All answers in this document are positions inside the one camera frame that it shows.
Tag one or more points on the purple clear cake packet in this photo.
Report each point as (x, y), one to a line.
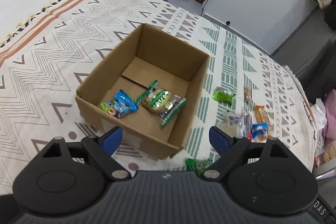
(237, 125)

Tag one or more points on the orange biscuit packet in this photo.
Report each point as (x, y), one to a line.
(262, 118)

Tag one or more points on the white plastic bag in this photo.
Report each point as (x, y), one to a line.
(319, 112)

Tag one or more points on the blue crumpled snack packet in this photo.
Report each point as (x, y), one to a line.
(261, 129)

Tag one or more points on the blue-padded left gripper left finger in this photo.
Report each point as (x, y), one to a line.
(100, 151)

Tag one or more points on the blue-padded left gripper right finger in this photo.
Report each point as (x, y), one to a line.
(230, 150)

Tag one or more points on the bright green snack packet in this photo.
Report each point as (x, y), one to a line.
(223, 95)

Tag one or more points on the green striped cracker packet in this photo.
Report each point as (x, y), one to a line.
(161, 102)

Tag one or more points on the pink cloth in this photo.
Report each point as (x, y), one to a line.
(330, 106)

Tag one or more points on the blue candy snack packet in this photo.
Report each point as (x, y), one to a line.
(120, 106)

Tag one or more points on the small dark snack stick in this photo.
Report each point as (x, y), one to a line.
(248, 94)

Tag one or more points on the brown cardboard box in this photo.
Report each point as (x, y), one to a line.
(146, 55)

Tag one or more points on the green candy packet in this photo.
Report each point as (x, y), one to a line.
(198, 166)

